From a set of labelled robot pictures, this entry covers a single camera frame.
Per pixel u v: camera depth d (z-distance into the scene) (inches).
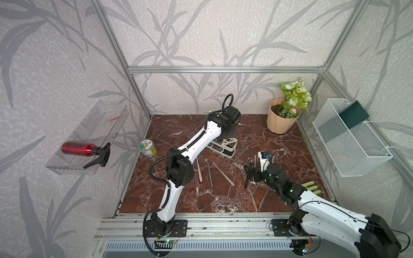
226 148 36.3
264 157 27.7
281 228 28.6
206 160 37.9
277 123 40.1
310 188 34.1
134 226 30.0
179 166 20.3
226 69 37.5
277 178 23.4
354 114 27.8
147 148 36.8
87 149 21.8
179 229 28.8
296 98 36.4
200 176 35.8
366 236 15.8
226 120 24.4
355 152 23.2
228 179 35.0
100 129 29.8
